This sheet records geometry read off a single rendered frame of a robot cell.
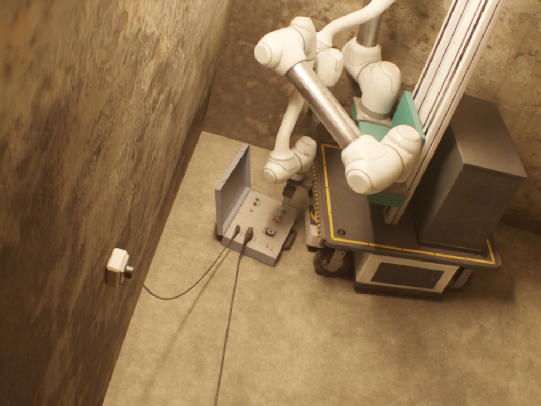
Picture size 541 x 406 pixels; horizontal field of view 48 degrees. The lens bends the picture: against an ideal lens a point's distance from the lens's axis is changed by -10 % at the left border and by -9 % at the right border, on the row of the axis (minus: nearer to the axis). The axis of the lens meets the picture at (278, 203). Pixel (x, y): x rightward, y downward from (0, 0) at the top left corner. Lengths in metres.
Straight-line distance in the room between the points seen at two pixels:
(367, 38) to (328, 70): 0.33
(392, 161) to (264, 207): 0.97
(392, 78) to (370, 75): 0.11
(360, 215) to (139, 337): 1.15
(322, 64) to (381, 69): 0.31
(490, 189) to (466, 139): 0.25
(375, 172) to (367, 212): 0.66
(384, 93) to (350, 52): 0.27
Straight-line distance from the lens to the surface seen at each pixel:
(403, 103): 3.04
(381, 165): 2.51
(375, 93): 3.04
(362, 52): 3.11
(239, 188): 3.31
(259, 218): 3.27
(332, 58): 2.84
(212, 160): 3.59
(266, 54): 2.58
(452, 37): 2.85
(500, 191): 2.97
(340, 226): 2.99
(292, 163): 2.86
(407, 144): 2.63
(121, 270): 1.79
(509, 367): 3.36
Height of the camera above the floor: 2.33
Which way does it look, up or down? 42 degrees down
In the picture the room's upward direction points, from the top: 20 degrees clockwise
